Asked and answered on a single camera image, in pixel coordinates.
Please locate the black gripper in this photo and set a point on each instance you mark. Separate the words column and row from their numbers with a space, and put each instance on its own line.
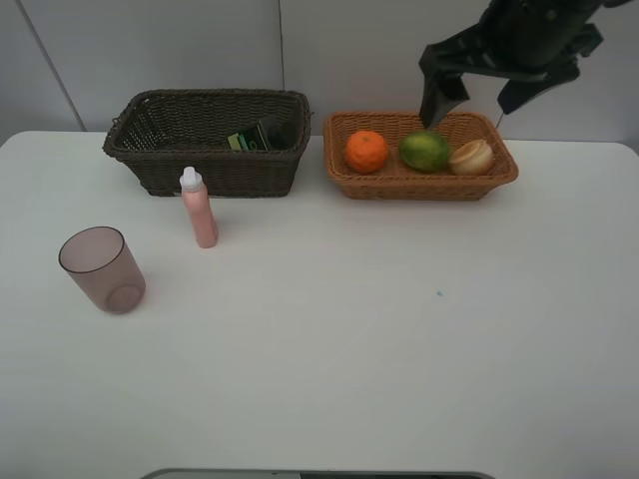
column 534, row 44

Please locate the red peach fruit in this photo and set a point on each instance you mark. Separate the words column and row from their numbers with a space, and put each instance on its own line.
column 475, row 158

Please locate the green mango fruit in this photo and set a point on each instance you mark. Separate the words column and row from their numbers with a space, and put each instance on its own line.
column 425, row 151

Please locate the orange mandarin fruit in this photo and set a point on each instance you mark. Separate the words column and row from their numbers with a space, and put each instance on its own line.
column 366, row 152

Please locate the dark green pump bottle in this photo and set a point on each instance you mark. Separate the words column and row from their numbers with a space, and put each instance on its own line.
column 267, row 134

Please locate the orange wicker basket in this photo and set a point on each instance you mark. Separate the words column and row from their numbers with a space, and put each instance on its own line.
column 396, row 180

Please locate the dark brown wicker basket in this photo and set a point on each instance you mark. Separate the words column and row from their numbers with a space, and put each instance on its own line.
column 161, row 132

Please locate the pink spray bottle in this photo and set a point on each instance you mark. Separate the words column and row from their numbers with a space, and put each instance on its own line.
column 196, row 200

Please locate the translucent pink plastic cup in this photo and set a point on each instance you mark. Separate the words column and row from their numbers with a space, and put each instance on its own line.
column 100, row 262

